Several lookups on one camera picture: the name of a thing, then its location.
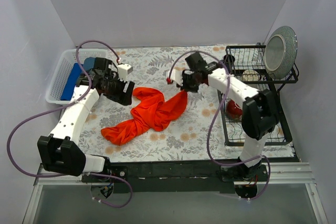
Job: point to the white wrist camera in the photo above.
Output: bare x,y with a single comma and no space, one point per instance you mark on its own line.
174,76
123,71

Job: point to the white plastic basket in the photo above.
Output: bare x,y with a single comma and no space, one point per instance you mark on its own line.
63,70

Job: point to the aluminium frame rail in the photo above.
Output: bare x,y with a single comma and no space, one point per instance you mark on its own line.
289,195

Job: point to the royal blue rolled shirt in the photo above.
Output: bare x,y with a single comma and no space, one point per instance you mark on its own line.
71,83

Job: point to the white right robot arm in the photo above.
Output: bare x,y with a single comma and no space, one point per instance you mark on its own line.
259,111

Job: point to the grey patterned plate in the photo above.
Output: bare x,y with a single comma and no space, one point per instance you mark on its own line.
280,52

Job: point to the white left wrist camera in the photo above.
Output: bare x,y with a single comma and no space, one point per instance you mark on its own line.
123,71

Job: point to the black wire dish rack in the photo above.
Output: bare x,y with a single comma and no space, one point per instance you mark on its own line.
249,57

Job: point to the grey blue rolled shirt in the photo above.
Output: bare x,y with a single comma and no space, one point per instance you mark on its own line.
88,63

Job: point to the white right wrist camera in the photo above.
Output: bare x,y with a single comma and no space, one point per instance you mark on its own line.
174,76

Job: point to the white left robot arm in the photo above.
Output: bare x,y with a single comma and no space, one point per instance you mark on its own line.
59,151

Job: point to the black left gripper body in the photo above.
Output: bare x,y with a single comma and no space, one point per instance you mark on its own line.
122,92

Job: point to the floral patterned table cloth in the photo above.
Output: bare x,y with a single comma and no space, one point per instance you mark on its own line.
198,133

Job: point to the black cup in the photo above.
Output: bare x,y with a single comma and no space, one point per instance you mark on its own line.
229,61

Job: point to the red bowl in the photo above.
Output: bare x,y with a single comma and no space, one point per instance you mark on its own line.
233,111

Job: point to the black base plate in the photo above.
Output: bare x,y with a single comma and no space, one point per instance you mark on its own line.
182,176

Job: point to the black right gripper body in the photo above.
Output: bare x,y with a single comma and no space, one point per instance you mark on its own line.
189,84

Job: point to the orange t shirt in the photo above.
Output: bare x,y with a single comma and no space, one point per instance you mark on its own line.
153,112

